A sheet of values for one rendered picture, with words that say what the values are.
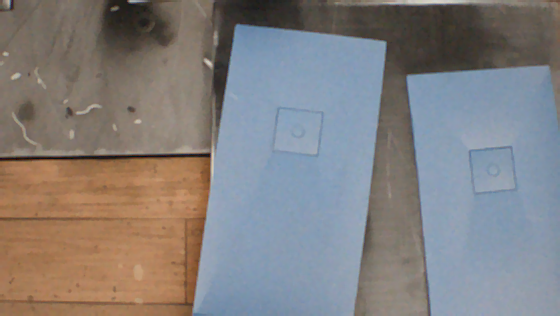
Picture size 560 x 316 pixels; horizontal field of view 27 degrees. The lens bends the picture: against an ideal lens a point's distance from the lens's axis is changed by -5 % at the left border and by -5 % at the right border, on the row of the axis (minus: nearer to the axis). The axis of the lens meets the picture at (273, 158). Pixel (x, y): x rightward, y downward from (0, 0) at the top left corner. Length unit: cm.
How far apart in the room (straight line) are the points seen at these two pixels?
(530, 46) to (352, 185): 11
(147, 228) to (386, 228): 11
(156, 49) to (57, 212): 9
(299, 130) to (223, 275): 7
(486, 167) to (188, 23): 16
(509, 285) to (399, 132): 9
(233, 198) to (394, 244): 7
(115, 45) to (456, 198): 18
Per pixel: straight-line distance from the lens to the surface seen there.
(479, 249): 55
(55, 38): 61
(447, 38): 57
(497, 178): 55
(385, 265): 54
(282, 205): 55
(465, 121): 56
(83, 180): 58
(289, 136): 55
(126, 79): 60
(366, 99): 56
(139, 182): 58
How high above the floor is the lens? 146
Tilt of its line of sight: 75 degrees down
